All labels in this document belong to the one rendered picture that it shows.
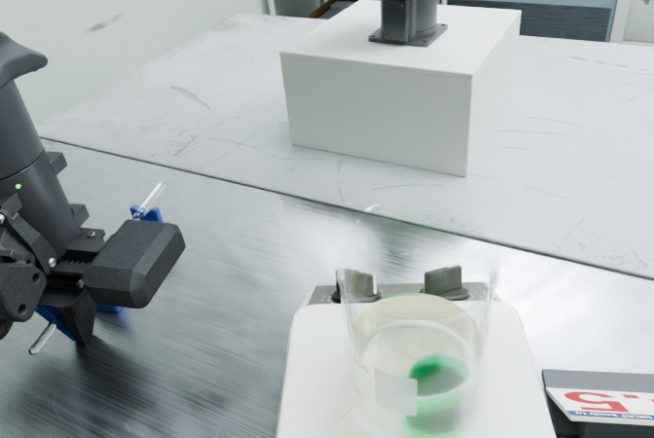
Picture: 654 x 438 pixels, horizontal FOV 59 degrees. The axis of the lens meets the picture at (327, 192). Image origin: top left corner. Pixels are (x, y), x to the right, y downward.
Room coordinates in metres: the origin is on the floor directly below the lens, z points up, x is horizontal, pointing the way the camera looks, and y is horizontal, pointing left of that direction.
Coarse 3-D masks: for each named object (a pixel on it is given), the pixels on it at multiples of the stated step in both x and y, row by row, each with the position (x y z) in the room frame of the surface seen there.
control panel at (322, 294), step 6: (318, 288) 0.30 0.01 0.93; (324, 288) 0.30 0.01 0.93; (330, 288) 0.29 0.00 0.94; (336, 288) 0.29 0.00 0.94; (312, 294) 0.28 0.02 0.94; (318, 294) 0.28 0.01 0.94; (324, 294) 0.28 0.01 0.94; (330, 294) 0.28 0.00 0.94; (312, 300) 0.27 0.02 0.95; (318, 300) 0.27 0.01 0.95; (324, 300) 0.27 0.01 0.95; (330, 300) 0.27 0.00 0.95
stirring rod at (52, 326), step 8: (160, 184) 0.45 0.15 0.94; (152, 192) 0.44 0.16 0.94; (160, 192) 0.44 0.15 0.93; (152, 200) 0.43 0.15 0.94; (144, 208) 0.42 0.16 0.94; (136, 216) 0.40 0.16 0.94; (56, 320) 0.29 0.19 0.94; (48, 328) 0.28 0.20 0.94; (40, 336) 0.28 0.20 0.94; (48, 336) 0.28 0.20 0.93; (32, 344) 0.27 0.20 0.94; (40, 344) 0.27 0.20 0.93; (32, 352) 0.26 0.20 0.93
